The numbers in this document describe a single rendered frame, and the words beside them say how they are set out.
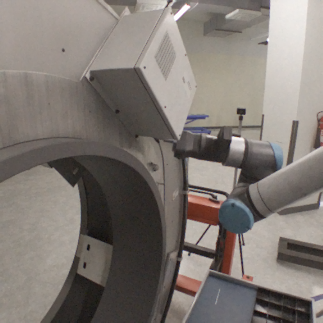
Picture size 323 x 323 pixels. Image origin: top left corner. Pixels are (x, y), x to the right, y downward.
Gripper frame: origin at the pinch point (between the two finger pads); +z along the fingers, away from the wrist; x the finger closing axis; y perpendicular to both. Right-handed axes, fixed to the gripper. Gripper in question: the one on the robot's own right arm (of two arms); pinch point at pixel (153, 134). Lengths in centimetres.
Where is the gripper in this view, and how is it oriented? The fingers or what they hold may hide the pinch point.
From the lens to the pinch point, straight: 65.9
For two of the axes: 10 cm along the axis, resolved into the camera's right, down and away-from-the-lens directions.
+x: 1.3, -8.9, 4.3
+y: -0.7, 4.3, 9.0
